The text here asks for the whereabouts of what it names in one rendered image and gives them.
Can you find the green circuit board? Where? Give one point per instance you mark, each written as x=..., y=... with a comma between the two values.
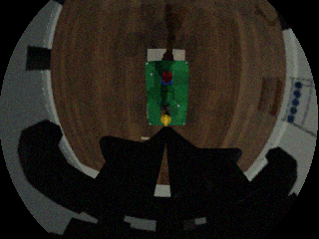
x=167, y=86

